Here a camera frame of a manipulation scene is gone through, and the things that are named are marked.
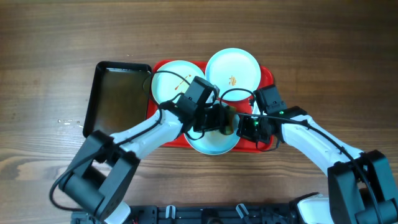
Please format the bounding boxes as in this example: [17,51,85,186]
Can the green and yellow scrub sponge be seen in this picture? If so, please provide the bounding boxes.
[220,105,236,136]

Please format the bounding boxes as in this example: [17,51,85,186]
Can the white plate with orange smear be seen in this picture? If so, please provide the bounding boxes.
[184,101,240,155]

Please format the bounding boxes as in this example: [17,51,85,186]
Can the white plate with ketchup blob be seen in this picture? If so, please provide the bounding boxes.
[205,48,261,101]

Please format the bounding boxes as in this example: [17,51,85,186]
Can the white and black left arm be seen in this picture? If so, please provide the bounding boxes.
[52,95,229,223]

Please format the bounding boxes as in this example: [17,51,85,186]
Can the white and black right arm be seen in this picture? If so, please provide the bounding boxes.
[237,106,397,223]

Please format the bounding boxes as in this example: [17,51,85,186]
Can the red plastic serving tray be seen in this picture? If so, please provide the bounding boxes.
[146,60,274,153]

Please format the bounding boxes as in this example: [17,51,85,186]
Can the black water tray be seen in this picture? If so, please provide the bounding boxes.
[83,61,152,137]

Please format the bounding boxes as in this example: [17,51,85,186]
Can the white plate with ketchup streak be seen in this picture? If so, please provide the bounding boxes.
[151,60,205,104]

